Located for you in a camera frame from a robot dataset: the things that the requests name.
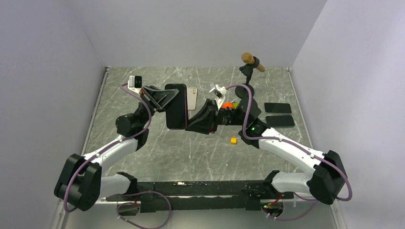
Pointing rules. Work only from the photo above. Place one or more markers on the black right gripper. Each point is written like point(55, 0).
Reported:
point(207, 119)

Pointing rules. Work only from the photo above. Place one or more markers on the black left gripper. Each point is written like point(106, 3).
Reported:
point(157, 99)

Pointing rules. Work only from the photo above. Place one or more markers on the beige phone case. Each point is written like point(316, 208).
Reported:
point(191, 98)

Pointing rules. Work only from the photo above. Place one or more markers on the black phone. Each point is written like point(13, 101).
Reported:
point(280, 121)
point(175, 107)

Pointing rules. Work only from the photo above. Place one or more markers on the black smartphone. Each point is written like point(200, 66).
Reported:
point(277, 108)

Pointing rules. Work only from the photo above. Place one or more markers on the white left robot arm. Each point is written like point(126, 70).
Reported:
point(81, 184)

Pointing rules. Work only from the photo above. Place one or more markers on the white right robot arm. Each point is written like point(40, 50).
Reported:
point(323, 174)

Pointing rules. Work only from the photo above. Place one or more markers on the orange blue toy car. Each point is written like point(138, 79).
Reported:
point(229, 105)

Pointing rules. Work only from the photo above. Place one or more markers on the yellow cube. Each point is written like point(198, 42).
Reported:
point(233, 141)

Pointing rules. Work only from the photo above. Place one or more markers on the black microphone stand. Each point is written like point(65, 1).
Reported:
point(247, 71)

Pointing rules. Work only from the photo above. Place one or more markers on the wooden microphone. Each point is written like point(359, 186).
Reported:
point(251, 60)

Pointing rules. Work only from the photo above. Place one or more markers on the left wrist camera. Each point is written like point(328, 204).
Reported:
point(134, 83)

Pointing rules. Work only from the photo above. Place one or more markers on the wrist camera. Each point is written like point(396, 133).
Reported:
point(134, 83)
point(220, 93)

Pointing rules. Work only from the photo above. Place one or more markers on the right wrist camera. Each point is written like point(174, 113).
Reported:
point(220, 93)

